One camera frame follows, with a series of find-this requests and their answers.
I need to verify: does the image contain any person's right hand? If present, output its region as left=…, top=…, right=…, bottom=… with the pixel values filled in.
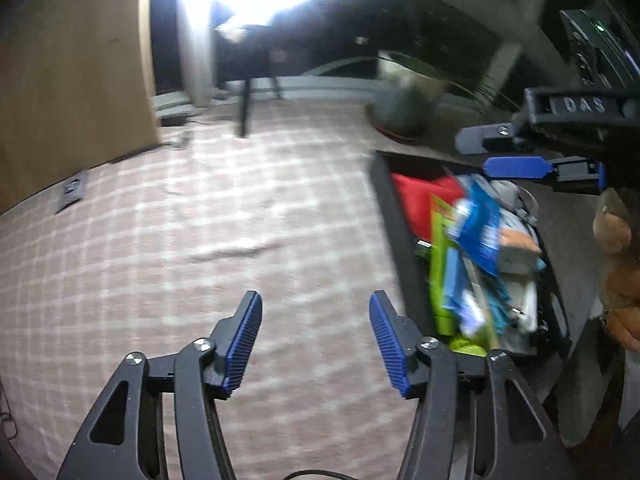
left=592, top=189, right=640, bottom=352

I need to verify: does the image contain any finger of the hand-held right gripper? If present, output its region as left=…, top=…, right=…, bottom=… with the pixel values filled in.
left=482, top=156, right=608, bottom=197
left=455, top=122, right=527, bottom=157

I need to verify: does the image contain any small black packet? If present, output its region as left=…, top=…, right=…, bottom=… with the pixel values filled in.
left=54, top=171, right=89, bottom=214

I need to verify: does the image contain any white post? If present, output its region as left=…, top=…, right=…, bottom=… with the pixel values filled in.
left=175, top=0, right=222, bottom=109

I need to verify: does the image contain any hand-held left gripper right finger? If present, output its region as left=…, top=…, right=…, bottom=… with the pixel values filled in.
left=369, top=290, right=576, bottom=480

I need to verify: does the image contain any brown wooden panel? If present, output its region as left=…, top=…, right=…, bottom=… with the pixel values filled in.
left=0, top=0, right=162, bottom=213

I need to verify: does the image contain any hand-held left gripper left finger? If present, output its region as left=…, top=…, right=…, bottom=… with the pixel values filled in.
left=56, top=290, right=263, bottom=480

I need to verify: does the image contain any black lamp stand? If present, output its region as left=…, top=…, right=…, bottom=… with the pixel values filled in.
left=234, top=25, right=284, bottom=139

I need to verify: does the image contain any potted plant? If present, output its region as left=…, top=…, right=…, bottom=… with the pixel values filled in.
left=364, top=51, right=493, bottom=142

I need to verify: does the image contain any black storage box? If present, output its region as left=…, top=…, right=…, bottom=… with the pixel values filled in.
left=370, top=150, right=574, bottom=359

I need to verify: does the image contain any blue packet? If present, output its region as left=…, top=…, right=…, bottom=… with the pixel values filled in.
left=456, top=179, right=507, bottom=277

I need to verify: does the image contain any green packet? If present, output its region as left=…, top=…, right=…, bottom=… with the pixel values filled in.
left=427, top=195, right=492, bottom=354

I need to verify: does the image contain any red pouch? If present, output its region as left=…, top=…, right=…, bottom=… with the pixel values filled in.
left=391, top=172, right=467, bottom=242

